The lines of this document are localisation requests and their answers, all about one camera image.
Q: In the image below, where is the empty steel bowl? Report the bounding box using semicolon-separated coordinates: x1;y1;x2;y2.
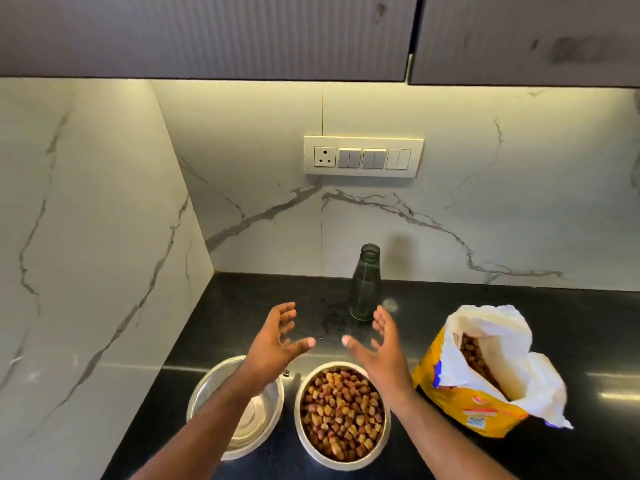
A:
186;355;286;462

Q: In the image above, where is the person's left forearm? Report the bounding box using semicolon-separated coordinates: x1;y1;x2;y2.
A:
129;370;272;480

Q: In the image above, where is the person's right forearm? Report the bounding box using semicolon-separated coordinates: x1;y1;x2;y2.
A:
386;386;507;480

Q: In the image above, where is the steel bowl with kibble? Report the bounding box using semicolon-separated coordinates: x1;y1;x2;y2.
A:
293;362;392;472

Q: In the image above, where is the white wall switch panel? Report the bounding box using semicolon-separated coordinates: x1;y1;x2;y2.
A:
303;135;425;179

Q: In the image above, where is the heap of brown pet kibble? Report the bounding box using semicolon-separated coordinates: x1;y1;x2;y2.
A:
300;367;386;463

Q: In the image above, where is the person's left hand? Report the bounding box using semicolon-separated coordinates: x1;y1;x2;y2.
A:
238;302;317;396

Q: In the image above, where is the kibble inside bag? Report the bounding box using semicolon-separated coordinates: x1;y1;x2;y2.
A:
459;334;507;395

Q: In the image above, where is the wide grey cabinet door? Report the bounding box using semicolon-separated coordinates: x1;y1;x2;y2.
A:
0;0;420;82

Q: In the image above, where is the clear glass bottle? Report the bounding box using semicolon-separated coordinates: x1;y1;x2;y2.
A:
348;243;382;322

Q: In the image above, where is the yellow pet food bag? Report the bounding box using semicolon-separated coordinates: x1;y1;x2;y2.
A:
411;304;574;439

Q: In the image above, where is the person's right hand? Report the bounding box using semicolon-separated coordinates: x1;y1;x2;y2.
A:
341;305;417;403

